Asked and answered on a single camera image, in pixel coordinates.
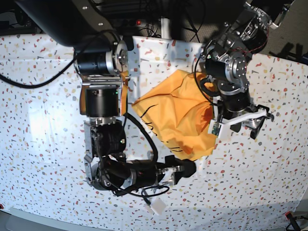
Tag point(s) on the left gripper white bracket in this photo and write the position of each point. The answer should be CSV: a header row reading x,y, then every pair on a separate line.
x,y
253,118

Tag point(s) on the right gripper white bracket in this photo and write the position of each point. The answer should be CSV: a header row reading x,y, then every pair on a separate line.
x,y
167,174

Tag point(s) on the orange T-shirt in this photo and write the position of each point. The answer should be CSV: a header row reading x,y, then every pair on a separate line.
x,y
179,115

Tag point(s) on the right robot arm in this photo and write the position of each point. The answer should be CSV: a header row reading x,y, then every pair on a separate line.
x,y
101,59

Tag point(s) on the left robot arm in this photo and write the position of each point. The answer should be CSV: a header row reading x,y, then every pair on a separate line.
x,y
225,61

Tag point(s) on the terrazzo patterned tablecloth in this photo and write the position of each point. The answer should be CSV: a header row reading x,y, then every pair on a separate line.
x,y
244,185

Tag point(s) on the red clamp bottom right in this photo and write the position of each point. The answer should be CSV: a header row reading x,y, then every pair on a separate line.
x,y
292,222

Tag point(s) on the white vertical post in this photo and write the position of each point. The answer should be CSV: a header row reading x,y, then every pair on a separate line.
x,y
165,28

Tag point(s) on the black power strip red switch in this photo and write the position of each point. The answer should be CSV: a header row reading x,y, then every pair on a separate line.
x,y
138,23

